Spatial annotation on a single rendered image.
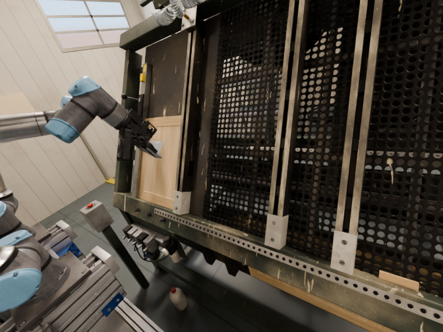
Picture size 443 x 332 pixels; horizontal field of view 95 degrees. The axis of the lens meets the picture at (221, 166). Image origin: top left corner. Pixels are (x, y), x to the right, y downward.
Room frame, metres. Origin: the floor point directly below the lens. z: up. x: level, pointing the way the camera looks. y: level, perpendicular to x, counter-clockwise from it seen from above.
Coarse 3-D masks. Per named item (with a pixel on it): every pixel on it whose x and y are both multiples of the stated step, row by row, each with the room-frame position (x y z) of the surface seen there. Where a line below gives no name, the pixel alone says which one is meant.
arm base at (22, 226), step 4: (20, 224) 0.91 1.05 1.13; (16, 228) 0.88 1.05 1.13; (20, 228) 0.89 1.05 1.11; (24, 228) 0.90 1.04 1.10; (28, 228) 0.92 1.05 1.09; (8, 232) 0.85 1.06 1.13; (12, 232) 0.86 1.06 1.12; (32, 232) 0.91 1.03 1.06; (36, 232) 0.94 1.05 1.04; (0, 236) 0.83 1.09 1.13; (4, 236) 0.84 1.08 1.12
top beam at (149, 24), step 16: (208, 0) 1.26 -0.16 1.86; (224, 0) 1.23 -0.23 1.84; (240, 0) 1.21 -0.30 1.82; (176, 16) 1.42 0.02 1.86; (208, 16) 1.36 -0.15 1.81; (128, 32) 1.80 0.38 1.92; (144, 32) 1.63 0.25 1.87; (160, 32) 1.58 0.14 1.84; (176, 32) 1.55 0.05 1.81; (128, 48) 1.84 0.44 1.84
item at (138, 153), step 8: (144, 64) 1.65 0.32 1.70; (144, 72) 1.62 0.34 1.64; (144, 88) 1.56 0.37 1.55; (144, 96) 1.54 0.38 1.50; (144, 104) 1.52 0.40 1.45; (144, 112) 1.50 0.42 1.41; (144, 120) 1.48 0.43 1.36; (136, 152) 1.40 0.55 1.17; (136, 160) 1.37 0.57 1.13; (136, 168) 1.35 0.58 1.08; (136, 176) 1.32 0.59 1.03; (136, 184) 1.29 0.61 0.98; (136, 192) 1.27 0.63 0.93
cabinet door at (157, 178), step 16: (160, 128) 1.34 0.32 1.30; (176, 128) 1.23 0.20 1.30; (176, 144) 1.18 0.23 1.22; (144, 160) 1.35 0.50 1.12; (160, 160) 1.24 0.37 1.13; (176, 160) 1.14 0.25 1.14; (144, 176) 1.29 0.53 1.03; (160, 176) 1.19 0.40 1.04; (144, 192) 1.23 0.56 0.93; (160, 192) 1.13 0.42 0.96
